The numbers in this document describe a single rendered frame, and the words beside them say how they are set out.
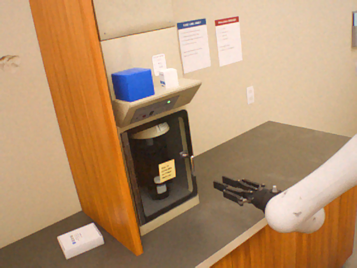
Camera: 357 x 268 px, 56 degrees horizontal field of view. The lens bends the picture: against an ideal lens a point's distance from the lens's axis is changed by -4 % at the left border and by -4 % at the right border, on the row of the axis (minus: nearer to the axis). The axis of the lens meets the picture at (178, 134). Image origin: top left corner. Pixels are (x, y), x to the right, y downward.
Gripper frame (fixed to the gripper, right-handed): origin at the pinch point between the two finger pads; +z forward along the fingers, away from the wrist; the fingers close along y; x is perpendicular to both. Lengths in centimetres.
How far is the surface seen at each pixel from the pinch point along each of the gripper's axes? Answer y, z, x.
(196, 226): 7.4, 11.0, 20.0
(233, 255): 2.6, -3.5, 30.0
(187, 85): 2.0, 11.6, -36.8
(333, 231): -80, -3, 67
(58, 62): 35, 44, -51
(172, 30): -3, 23, -56
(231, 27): -82, 66, -49
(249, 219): -9.4, -2.5, 20.0
